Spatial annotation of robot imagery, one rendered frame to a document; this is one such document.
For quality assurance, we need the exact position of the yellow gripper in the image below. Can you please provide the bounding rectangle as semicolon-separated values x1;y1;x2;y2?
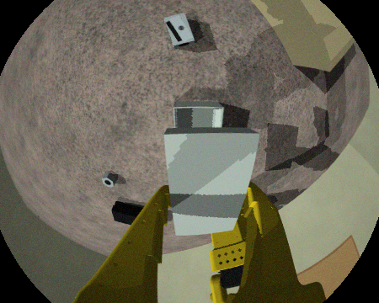
73;182;326;303

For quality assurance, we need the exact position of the grey hex nut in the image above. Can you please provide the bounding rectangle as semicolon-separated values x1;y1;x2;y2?
102;173;115;187

